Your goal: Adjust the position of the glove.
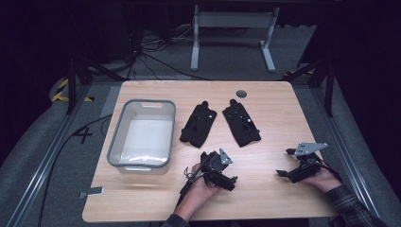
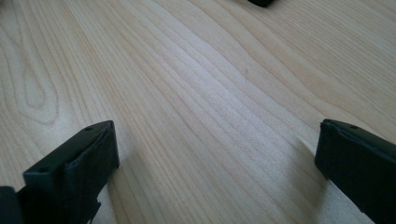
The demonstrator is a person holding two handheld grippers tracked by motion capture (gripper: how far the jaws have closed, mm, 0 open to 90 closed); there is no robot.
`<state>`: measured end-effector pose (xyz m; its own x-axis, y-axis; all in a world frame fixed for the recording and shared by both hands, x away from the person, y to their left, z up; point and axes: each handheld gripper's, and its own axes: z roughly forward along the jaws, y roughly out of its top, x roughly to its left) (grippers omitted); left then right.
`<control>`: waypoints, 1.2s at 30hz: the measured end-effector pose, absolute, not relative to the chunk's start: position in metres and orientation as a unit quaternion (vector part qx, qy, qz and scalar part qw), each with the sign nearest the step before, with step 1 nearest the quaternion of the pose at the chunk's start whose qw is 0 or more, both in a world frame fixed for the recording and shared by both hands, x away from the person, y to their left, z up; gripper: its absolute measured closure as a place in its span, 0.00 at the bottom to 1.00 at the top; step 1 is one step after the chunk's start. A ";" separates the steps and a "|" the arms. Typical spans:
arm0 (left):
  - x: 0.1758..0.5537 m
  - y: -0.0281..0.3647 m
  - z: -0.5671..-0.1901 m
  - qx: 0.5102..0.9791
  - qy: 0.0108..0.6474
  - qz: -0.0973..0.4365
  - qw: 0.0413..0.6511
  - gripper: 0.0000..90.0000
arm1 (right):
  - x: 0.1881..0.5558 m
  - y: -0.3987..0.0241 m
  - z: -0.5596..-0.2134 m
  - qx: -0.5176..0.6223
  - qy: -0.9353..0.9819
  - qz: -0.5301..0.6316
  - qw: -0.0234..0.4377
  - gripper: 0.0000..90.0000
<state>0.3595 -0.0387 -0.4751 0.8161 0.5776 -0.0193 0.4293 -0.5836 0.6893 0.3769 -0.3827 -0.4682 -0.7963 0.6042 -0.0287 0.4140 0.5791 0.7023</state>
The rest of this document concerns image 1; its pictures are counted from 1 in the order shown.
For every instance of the black metal stand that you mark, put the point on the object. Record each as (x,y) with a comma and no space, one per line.
(72,85)
(329,88)

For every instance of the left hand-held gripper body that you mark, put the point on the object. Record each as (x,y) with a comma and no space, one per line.
(216,165)

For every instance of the person's right hand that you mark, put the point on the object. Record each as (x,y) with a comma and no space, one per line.
(326,181)

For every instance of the grey metal clamp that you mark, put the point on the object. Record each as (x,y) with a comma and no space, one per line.
(93,191)

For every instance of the white metal desk frame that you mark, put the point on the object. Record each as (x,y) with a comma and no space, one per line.
(233,19)

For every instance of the white plastic bin grey rim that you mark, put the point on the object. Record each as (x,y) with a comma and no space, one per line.
(146,138)

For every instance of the person's left hand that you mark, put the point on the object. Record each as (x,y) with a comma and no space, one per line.
(195,192)

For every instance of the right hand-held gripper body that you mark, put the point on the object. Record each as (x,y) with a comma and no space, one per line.
(307,170)

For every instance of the black glove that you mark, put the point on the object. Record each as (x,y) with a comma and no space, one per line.
(198,126)
(241,124)

